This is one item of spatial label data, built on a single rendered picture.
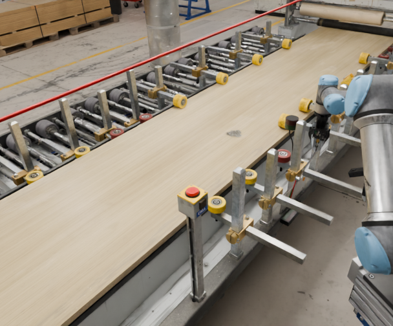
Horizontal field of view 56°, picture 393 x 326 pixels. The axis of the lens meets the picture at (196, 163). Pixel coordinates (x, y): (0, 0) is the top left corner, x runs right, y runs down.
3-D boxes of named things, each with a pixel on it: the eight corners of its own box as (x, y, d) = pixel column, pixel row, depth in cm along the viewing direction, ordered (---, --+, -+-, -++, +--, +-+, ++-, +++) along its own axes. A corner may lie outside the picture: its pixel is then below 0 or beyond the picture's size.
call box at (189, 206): (209, 210, 118) (208, 191, 113) (194, 222, 113) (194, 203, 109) (192, 201, 121) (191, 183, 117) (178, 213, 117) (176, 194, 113)
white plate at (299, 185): (304, 187, 194) (307, 173, 189) (280, 214, 178) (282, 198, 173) (303, 187, 195) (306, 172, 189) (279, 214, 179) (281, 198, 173)
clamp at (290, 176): (306, 170, 187) (308, 162, 184) (293, 183, 179) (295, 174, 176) (296, 166, 190) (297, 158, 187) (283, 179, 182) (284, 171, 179)
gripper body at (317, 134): (308, 140, 160) (312, 115, 153) (310, 130, 166) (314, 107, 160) (326, 142, 158) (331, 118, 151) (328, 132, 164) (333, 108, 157)
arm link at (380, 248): (435, 277, 87) (410, 65, 98) (371, 276, 87) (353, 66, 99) (410, 273, 98) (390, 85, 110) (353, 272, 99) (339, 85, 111)
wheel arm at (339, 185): (363, 196, 169) (365, 189, 166) (361, 200, 167) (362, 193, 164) (279, 163, 192) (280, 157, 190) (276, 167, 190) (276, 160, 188)
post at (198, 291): (206, 295, 143) (203, 209, 117) (198, 304, 140) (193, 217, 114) (197, 289, 145) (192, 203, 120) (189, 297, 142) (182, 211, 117)
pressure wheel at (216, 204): (223, 213, 167) (223, 193, 160) (227, 225, 160) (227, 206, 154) (206, 215, 166) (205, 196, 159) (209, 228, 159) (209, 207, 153)
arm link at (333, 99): (359, 97, 135) (350, 85, 144) (328, 97, 135) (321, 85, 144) (354, 116, 139) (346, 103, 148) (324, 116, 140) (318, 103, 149)
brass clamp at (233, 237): (254, 228, 156) (255, 219, 154) (236, 247, 148) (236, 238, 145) (242, 222, 160) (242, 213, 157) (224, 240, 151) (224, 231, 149)
